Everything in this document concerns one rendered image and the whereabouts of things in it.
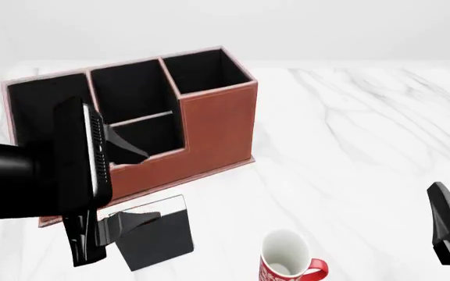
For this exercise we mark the red-brown desk caddy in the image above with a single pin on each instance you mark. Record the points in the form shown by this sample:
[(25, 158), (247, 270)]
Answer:
[(217, 126)]

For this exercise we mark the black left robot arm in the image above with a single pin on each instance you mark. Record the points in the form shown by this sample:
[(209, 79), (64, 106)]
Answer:
[(6, 178)]

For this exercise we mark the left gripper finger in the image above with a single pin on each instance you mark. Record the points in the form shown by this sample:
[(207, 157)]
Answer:
[(133, 221), (125, 145)]

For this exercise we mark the red patterned mug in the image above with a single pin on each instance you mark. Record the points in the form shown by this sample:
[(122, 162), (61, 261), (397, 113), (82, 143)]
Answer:
[(283, 257)]

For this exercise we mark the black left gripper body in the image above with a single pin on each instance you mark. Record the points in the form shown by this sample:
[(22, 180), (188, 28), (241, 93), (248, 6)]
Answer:
[(74, 164)]

